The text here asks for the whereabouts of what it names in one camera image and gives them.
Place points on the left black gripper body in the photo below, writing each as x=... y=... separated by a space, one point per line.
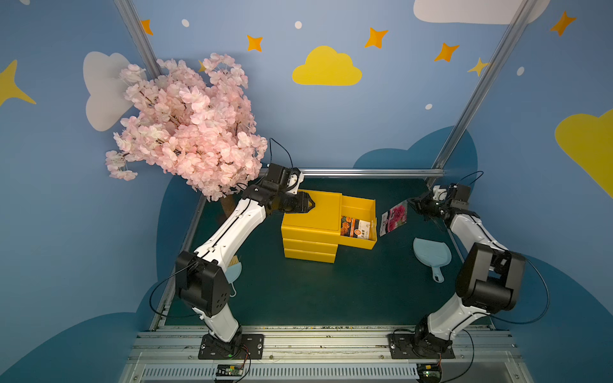
x=294 y=203

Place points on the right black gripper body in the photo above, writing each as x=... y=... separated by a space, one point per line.
x=421 y=206

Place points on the pink flower seed bag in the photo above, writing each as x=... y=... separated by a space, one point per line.
x=393 y=218

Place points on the yellow drawer cabinet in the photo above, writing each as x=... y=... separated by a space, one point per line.
x=314 y=236

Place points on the orange seed bag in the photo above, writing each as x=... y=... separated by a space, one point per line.
x=355 y=228

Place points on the yellow top drawer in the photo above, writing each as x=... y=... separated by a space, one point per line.
x=362 y=209

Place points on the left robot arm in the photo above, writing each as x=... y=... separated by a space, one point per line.
x=201 y=281

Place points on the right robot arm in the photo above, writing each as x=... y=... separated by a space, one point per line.
x=489 y=280

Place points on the back horizontal aluminium profile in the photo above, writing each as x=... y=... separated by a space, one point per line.
x=374 y=173

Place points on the light blue right scoop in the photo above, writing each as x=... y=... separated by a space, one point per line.
x=434 y=255

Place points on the pink cherry blossom tree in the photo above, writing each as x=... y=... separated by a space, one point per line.
x=197 y=125

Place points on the right controller board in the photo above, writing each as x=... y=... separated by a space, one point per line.
x=429 y=373

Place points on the controller board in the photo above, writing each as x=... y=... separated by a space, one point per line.
x=429 y=373
x=229 y=372

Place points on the left controller board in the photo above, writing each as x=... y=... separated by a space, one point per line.
x=229 y=372

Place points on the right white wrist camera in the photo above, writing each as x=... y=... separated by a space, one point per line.
x=440 y=193

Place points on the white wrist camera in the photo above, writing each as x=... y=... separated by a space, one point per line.
x=296 y=178
x=440 y=193

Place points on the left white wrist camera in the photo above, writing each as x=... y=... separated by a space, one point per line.
x=296 y=178

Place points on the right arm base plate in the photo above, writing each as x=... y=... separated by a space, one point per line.
x=406 y=346

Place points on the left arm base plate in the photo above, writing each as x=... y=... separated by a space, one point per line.
x=242 y=346

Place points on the aluminium mounting rail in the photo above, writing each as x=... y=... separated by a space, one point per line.
x=326 y=354

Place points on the right corner aluminium post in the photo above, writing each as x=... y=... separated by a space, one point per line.
x=509 y=40

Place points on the corner aluminium post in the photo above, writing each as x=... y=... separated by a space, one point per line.
x=509 y=40
x=131 y=19

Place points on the left corner aluminium post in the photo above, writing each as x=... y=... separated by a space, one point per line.
x=131 y=19

